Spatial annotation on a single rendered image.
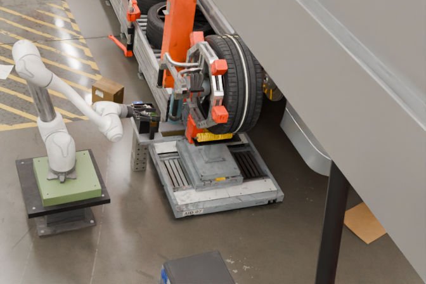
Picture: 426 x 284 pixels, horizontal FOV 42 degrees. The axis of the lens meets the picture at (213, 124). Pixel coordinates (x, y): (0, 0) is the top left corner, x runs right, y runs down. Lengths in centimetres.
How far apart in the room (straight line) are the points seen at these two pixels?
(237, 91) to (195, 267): 107
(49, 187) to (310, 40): 337
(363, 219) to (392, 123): 414
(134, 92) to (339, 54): 484
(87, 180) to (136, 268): 62
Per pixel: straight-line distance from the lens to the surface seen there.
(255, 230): 398
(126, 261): 367
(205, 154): 411
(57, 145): 347
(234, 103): 345
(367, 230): 428
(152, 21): 517
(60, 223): 384
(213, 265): 327
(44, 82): 316
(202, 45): 361
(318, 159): 332
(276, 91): 389
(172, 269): 322
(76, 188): 357
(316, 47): 24
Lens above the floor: 286
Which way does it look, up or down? 37 degrees down
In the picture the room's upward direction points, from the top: 11 degrees clockwise
